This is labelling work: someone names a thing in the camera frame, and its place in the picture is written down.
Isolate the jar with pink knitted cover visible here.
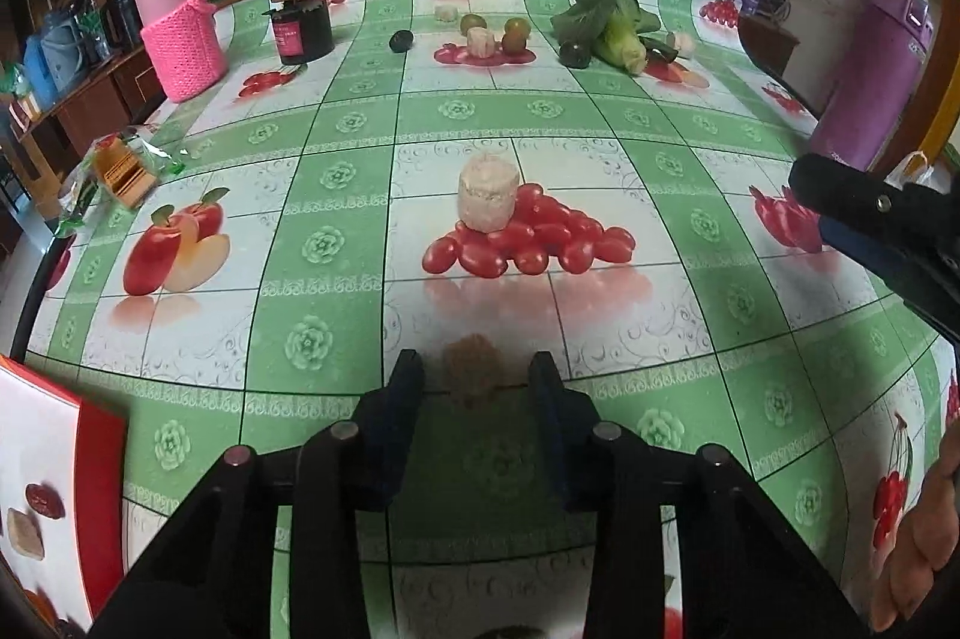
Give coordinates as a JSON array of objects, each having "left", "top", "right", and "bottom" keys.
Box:
[{"left": 133, "top": 0, "right": 227, "bottom": 104}]

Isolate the white plastic bag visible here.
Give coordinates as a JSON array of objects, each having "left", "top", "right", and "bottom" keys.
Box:
[{"left": 889, "top": 150, "right": 947, "bottom": 190}]

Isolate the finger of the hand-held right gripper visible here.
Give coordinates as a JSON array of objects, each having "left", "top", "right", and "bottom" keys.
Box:
[
  {"left": 787, "top": 153, "right": 960, "bottom": 265},
  {"left": 817, "top": 217, "right": 960, "bottom": 344}
]

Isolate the dark red date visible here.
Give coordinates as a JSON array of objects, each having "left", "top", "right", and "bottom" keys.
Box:
[{"left": 25, "top": 483, "right": 62, "bottom": 521}]

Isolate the red tray with white inside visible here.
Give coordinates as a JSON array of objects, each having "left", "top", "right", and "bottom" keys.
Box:
[{"left": 0, "top": 354, "right": 128, "bottom": 632}]

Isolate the purple thermos flask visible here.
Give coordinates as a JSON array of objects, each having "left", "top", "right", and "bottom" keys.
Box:
[{"left": 808, "top": 0, "right": 938, "bottom": 171}]

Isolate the black kettle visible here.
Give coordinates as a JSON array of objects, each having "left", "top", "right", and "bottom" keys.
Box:
[{"left": 101, "top": 0, "right": 147, "bottom": 55}]

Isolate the black jar with pink label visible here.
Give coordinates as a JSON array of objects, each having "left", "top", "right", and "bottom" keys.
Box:
[{"left": 262, "top": 0, "right": 335, "bottom": 67}]

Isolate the person's right hand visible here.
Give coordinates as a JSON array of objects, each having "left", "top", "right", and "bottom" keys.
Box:
[{"left": 870, "top": 418, "right": 960, "bottom": 636}]

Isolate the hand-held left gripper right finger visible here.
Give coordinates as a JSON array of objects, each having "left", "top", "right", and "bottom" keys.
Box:
[{"left": 529, "top": 350, "right": 871, "bottom": 639}]

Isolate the dark wooden side table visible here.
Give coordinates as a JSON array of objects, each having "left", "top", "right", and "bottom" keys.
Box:
[{"left": 739, "top": 13, "right": 800, "bottom": 85}]

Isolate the clear snack packet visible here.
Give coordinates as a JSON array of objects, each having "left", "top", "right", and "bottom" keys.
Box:
[{"left": 56, "top": 130, "right": 188, "bottom": 235}]

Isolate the green leafy vegetable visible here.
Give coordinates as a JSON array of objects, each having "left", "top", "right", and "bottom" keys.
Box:
[{"left": 551, "top": 0, "right": 661, "bottom": 47}]

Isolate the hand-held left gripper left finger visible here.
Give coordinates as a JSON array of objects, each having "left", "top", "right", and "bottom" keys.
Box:
[{"left": 90, "top": 348, "right": 425, "bottom": 639}]

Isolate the pale green cabbage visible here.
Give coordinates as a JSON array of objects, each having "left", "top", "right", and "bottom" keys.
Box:
[{"left": 592, "top": 13, "right": 650, "bottom": 76}]

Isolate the brown wooden cabinet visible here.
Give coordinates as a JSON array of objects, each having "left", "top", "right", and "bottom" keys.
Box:
[{"left": 0, "top": 39, "right": 170, "bottom": 212}]

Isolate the blue water jug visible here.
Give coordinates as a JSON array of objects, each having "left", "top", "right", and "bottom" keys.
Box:
[{"left": 22, "top": 13, "right": 80, "bottom": 111}]

